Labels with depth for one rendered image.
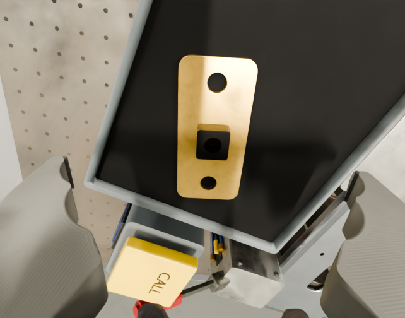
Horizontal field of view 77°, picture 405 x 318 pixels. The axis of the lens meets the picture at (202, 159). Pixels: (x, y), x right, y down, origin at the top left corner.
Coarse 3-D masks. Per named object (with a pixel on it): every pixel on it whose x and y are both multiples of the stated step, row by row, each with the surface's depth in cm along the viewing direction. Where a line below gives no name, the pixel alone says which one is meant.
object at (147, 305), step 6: (144, 306) 5; (150, 306) 5; (156, 306) 5; (162, 306) 5; (138, 312) 5; (144, 312) 5; (150, 312) 5; (156, 312) 5; (162, 312) 5; (288, 312) 6; (294, 312) 6; (300, 312) 6
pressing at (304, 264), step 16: (336, 208) 37; (320, 224) 39; (336, 224) 39; (304, 240) 41; (320, 240) 41; (336, 240) 41; (288, 256) 43; (304, 256) 43; (320, 256) 43; (288, 272) 45; (304, 272) 45; (320, 272) 45; (288, 288) 47; (304, 288) 47; (320, 288) 48; (272, 304) 50; (288, 304) 50; (304, 304) 50
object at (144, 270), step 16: (128, 240) 19; (144, 240) 20; (128, 256) 19; (144, 256) 19; (160, 256) 19; (176, 256) 20; (192, 256) 21; (112, 272) 20; (128, 272) 20; (144, 272) 20; (160, 272) 20; (176, 272) 20; (192, 272) 20; (112, 288) 21; (128, 288) 21; (144, 288) 21; (160, 288) 21; (176, 288) 21; (160, 304) 22
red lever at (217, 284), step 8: (216, 272) 36; (208, 280) 36; (216, 280) 35; (224, 280) 36; (192, 288) 33; (200, 288) 33; (216, 288) 35; (184, 296) 32; (136, 304) 29; (176, 304) 30; (136, 312) 28
